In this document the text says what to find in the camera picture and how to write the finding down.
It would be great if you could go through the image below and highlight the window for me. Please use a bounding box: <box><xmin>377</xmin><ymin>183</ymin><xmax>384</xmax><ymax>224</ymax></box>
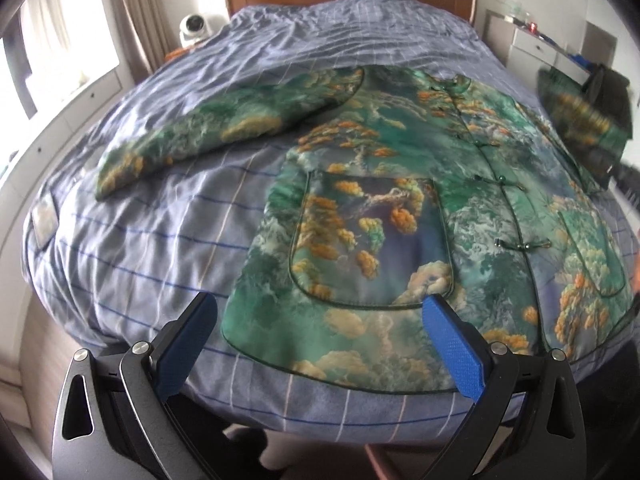
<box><xmin>0</xmin><ymin>0</ymin><xmax>122</xmax><ymax>116</ymax></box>

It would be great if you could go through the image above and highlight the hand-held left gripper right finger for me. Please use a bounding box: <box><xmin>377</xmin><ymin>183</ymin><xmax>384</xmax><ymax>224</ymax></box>
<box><xmin>422</xmin><ymin>294</ymin><xmax>587</xmax><ymax>480</ymax></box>

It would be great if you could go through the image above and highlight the brown door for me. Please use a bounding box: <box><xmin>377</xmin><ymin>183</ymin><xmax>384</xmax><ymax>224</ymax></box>
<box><xmin>584</xmin><ymin>21</ymin><xmax>617</xmax><ymax>63</ymax></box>

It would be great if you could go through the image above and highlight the white security camera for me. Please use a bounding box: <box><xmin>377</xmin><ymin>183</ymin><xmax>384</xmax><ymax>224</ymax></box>
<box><xmin>179</xmin><ymin>12</ymin><xmax>211</xmax><ymax>42</ymax></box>

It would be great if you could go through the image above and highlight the beige curtain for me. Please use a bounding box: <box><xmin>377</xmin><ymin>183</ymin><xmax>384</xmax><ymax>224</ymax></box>
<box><xmin>106</xmin><ymin>0</ymin><xmax>172</xmax><ymax>78</ymax></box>

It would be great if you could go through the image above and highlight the blue striped bed quilt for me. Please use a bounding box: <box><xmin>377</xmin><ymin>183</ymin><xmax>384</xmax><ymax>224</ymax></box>
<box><xmin>21</xmin><ymin>0</ymin><xmax>640</xmax><ymax>448</ymax></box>

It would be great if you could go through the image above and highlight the white windowsill cabinet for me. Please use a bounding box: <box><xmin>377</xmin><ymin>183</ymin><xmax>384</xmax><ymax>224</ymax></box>
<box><xmin>0</xmin><ymin>67</ymin><xmax>135</xmax><ymax>221</ymax></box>

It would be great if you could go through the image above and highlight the white dresser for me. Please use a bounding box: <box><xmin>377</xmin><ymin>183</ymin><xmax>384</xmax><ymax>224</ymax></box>
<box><xmin>507</xmin><ymin>20</ymin><xmax>593</xmax><ymax>86</ymax></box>

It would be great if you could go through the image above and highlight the green printed padded jacket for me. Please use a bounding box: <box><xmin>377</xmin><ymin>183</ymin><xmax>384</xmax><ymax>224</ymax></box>
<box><xmin>95</xmin><ymin>64</ymin><xmax>640</xmax><ymax>395</ymax></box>

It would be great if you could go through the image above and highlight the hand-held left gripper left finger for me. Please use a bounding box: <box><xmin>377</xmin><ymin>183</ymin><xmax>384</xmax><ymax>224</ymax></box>
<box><xmin>52</xmin><ymin>292</ymin><xmax>221</xmax><ymax>480</ymax></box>

